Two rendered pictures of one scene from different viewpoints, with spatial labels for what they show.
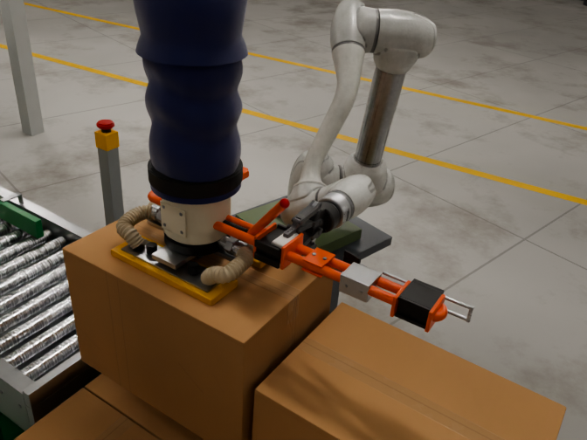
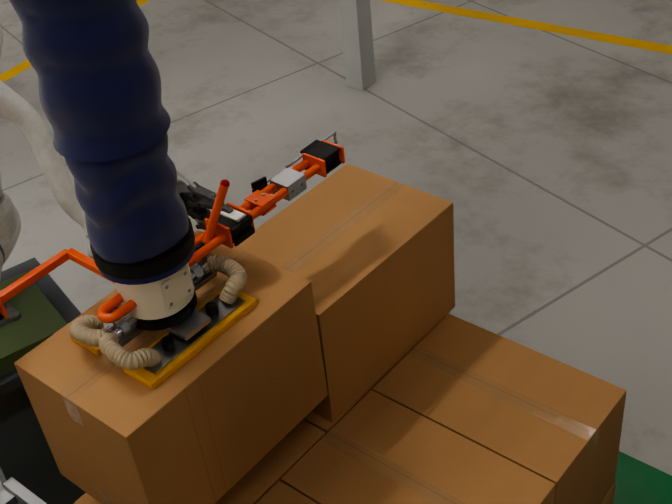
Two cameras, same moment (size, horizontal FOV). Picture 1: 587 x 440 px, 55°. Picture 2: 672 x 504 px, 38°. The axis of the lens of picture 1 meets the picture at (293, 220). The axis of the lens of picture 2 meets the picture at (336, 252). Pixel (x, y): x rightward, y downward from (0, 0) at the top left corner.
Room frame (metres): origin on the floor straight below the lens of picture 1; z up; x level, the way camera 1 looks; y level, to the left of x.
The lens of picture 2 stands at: (0.44, 1.88, 2.56)
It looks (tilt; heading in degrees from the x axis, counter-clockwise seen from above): 37 degrees down; 282
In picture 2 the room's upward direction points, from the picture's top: 6 degrees counter-clockwise
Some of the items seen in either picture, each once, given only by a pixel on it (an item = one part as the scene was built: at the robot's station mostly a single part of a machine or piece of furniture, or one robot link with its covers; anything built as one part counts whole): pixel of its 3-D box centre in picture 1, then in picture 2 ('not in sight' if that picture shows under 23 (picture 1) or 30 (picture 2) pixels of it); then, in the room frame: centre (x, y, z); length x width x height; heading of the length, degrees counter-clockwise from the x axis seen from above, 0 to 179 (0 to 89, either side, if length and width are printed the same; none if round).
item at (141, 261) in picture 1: (172, 262); (191, 329); (1.15, 0.29, 1.10); 0.34 x 0.10 x 0.05; 59
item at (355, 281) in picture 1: (360, 281); (288, 184); (0.99, -0.15, 1.20); 0.07 x 0.07 x 0.04; 59
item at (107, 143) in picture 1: (116, 234); not in sight; (2.14, 0.79, 0.50); 0.07 x 0.07 x 1.00; 60
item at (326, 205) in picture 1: (319, 221); (189, 202); (1.23, -0.06, 1.20); 0.09 x 0.07 x 0.08; 149
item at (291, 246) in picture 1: (278, 245); (229, 225); (1.10, 0.03, 1.20); 0.10 x 0.08 x 0.06; 149
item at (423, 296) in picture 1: (417, 305); (323, 158); (0.92, -0.27, 1.21); 0.08 x 0.07 x 0.05; 59
